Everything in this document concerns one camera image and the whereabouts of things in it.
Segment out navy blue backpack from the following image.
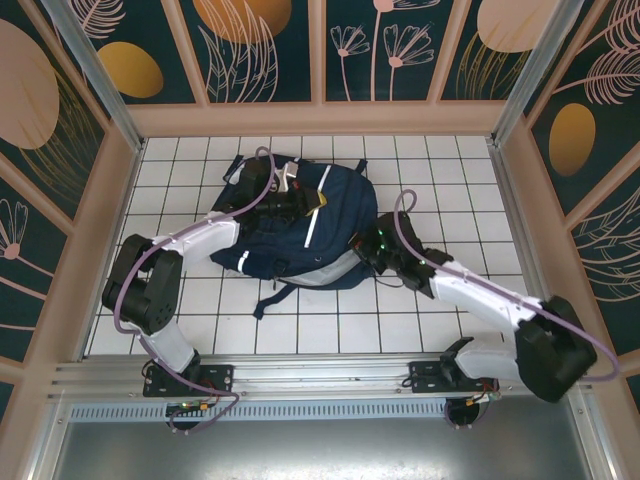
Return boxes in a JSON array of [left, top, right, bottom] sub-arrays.
[[208, 154, 379, 321]]

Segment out grey metal sheet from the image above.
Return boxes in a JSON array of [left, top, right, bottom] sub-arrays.
[[49, 420, 596, 480]]

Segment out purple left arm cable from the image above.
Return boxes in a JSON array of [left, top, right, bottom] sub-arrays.
[[113, 146, 276, 436]]

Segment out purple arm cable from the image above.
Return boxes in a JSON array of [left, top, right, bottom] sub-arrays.
[[394, 189, 621, 431], [113, 146, 276, 436]]

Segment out aluminium side rail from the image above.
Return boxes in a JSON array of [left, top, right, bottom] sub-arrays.
[[487, 139, 569, 357]]

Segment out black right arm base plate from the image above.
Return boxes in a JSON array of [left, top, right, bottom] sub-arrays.
[[407, 358, 501, 396]]

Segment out aluminium mounting rail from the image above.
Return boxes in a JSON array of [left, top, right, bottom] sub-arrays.
[[47, 352, 596, 401]]

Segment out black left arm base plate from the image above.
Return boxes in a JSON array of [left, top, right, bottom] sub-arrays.
[[142, 362, 236, 399]]

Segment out slotted metal cable tray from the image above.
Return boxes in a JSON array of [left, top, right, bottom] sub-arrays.
[[67, 398, 586, 424]]

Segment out aluminium frame post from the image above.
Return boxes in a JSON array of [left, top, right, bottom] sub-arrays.
[[42, 0, 147, 152], [488, 0, 584, 147]]

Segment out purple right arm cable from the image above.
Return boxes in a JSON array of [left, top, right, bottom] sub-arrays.
[[394, 189, 621, 431]]

